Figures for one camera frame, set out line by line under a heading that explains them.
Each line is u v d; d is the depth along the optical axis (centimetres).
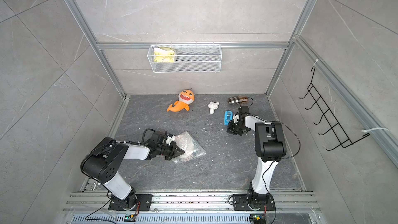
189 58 103
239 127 86
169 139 88
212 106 110
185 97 107
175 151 84
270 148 52
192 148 91
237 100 113
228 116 103
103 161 47
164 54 88
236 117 95
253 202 66
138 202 73
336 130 64
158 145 78
